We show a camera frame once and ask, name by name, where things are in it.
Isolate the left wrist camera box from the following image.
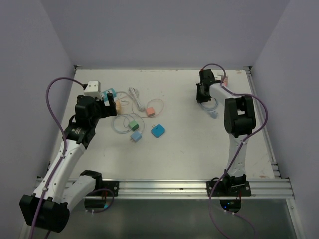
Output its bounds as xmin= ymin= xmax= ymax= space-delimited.
xmin=83 ymin=81 xmax=101 ymax=98

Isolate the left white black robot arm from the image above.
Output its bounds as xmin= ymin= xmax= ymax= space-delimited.
xmin=19 ymin=93 xmax=117 ymax=233

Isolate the white power cord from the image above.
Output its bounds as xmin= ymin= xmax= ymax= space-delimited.
xmin=117 ymin=87 xmax=146 ymax=112

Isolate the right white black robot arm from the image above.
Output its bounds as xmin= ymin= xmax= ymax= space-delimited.
xmin=196 ymin=69 xmax=256 ymax=196

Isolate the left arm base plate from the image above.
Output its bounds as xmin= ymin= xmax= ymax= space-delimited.
xmin=102 ymin=180 xmax=120 ymax=197

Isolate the light blue socket cord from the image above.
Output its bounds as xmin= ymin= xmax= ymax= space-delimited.
xmin=199 ymin=98 xmax=220 ymax=120

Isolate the teal power strip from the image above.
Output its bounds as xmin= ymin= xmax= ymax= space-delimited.
xmin=101 ymin=88 xmax=116 ymax=101

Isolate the green charger plug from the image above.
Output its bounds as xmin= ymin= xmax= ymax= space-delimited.
xmin=128 ymin=120 xmax=140 ymax=131

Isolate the light blue charger plug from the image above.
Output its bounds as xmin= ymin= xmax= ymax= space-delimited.
xmin=130 ymin=131 xmax=142 ymax=142

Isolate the aluminium front rail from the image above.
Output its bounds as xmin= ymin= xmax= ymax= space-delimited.
xmin=104 ymin=179 xmax=294 ymax=199

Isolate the pink charger plug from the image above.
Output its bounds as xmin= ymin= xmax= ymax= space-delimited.
xmin=146 ymin=107 xmax=156 ymax=117

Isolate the blue cube socket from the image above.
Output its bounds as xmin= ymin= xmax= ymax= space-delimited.
xmin=151 ymin=124 xmax=165 ymax=138

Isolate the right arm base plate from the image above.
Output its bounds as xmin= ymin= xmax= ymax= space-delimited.
xmin=212 ymin=181 xmax=252 ymax=197

